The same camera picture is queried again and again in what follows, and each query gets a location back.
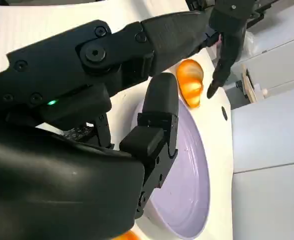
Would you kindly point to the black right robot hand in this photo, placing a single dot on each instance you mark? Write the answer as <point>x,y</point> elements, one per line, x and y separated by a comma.
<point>49,180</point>

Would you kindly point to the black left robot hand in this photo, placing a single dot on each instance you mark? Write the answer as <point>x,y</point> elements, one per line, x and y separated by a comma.
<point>230,27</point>

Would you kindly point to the orange and white bread roll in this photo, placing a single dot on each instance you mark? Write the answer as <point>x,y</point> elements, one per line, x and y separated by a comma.
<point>190,82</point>
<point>129,236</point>

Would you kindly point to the grey cabinet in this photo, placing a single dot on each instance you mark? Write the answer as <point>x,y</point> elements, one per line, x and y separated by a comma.
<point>281,57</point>

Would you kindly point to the beige wooden board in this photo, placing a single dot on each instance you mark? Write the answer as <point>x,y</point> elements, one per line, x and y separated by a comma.
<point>250,85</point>

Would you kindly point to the black table grommet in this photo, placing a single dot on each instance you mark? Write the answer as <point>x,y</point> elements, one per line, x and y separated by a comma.
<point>223,113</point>

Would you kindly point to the grey partition panel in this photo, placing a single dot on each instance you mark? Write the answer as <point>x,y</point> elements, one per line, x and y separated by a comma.
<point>269,140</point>
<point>269,205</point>

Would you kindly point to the lilac plate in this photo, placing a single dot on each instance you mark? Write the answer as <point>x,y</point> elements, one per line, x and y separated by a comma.
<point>189,175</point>

